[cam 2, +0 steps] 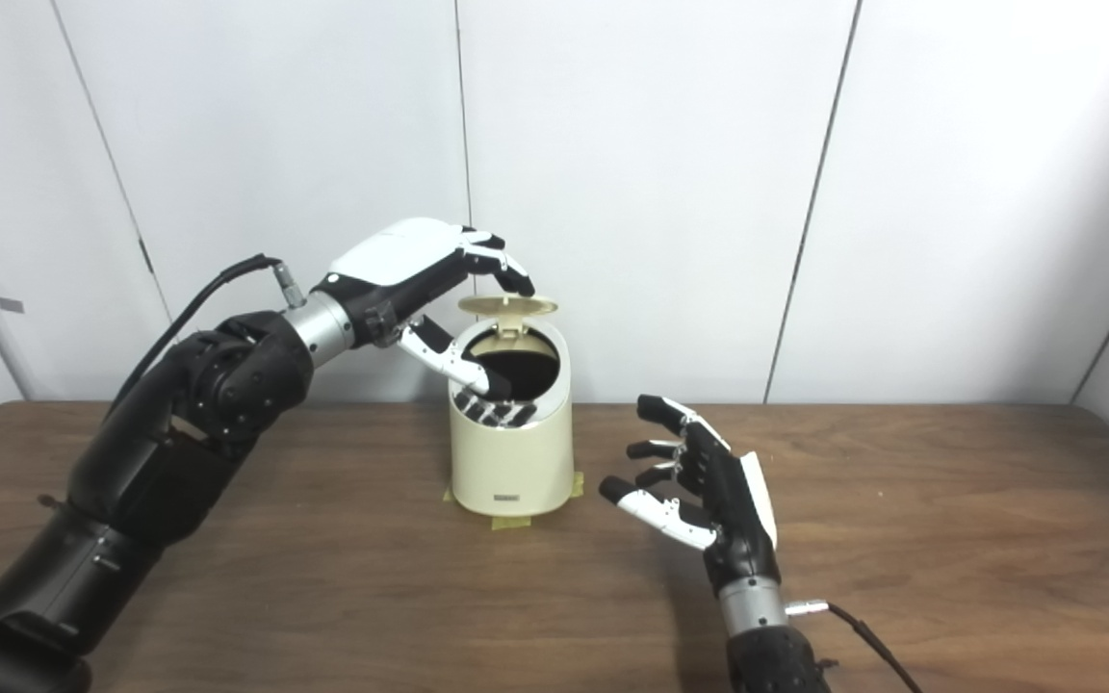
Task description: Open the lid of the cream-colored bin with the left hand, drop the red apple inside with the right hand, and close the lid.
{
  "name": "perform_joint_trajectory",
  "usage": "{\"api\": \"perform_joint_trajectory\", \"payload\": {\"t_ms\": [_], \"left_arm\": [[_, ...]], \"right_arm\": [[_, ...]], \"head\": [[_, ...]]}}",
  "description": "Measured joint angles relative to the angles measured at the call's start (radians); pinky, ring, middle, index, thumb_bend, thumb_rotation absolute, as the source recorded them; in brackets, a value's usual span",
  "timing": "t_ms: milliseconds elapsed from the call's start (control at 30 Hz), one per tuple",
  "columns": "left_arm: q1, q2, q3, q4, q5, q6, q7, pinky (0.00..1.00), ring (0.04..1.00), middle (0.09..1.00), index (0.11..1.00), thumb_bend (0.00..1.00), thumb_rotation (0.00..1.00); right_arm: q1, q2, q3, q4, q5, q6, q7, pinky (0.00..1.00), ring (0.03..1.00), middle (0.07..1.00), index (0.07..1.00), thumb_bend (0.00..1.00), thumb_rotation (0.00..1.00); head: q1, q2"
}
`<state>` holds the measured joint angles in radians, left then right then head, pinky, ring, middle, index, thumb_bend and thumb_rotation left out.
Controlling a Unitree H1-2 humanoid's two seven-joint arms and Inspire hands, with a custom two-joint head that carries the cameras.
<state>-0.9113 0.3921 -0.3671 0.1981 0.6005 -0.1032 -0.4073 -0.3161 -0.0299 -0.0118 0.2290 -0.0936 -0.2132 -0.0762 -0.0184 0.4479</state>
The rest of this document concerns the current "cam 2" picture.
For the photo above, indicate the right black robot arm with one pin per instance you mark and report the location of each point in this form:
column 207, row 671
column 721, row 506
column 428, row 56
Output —
column 776, row 654

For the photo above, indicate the small grey wall tag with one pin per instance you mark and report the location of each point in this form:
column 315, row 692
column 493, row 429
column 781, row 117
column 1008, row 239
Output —
column 11, row 305

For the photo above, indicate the cream round bin lid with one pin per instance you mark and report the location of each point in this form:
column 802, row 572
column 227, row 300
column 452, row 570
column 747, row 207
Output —
column 506, row 308

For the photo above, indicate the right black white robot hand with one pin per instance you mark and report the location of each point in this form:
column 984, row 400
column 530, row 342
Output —
column 723, row 500

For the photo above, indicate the cream-colored bin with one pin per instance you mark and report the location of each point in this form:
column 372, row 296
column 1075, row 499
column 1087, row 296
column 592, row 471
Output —
column 511, row 462

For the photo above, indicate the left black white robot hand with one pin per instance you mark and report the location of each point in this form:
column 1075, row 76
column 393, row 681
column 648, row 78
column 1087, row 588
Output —
column 391, row 265

